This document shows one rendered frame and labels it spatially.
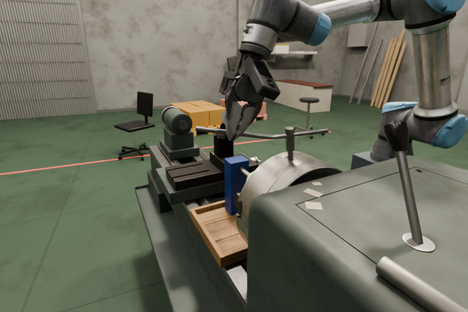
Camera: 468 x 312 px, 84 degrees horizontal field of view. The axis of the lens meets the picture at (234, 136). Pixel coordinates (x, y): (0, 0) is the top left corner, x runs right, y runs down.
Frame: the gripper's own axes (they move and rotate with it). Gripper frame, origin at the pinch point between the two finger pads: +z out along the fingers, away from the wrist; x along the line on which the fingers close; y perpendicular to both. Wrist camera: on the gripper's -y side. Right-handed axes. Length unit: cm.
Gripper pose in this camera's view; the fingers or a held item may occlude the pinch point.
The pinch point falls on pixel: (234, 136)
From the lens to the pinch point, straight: 59.7
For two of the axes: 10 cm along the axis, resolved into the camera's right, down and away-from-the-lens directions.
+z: -2.9, 9.5, 1.3
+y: -4.6, -2.6, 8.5
